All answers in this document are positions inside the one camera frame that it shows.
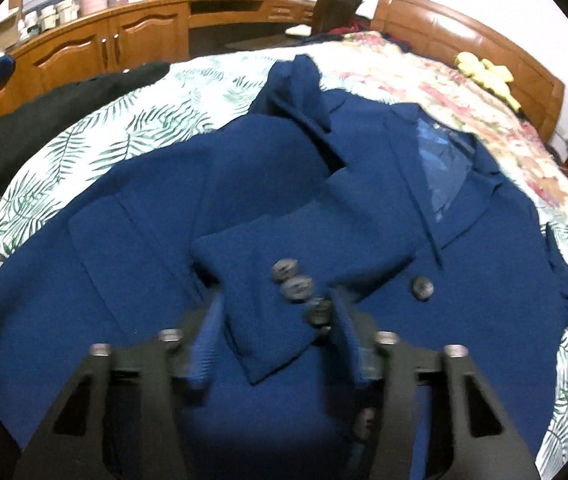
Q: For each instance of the yellow plush toy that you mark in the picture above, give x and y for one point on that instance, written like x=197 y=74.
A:
x=488 y=72

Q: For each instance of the wooden desk cabinet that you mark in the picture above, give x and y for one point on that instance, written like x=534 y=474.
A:
x=74 y=45

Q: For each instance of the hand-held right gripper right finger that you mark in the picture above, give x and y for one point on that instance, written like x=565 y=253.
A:
x=348 y=340

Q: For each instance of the white jar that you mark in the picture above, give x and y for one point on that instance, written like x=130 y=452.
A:
x=29 y=22
x=47 y=17
x=67 y=10

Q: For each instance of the black cloth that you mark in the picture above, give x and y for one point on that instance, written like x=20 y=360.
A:
x=39 y=110

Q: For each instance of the bed with leaf-pattern cover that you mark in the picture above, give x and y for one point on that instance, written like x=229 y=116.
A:
x=114 y=125

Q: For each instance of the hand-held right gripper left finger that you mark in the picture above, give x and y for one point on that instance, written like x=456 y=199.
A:
x=206 y=345

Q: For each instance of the dark blue suit jacket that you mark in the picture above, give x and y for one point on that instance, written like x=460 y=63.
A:
x=264 y=185

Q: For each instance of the white paper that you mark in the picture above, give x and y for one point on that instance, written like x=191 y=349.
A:
x=299 y=30

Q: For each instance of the wooden bed headboard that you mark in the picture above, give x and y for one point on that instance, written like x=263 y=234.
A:
x=463 y=30

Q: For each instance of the floral blanket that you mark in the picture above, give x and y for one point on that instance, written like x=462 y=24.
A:
x=463 y=90

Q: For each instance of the dark wooden chair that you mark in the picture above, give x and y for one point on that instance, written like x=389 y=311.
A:
x=339 y=5

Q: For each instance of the red garment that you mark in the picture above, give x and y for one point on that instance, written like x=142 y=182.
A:
x=343 y=30

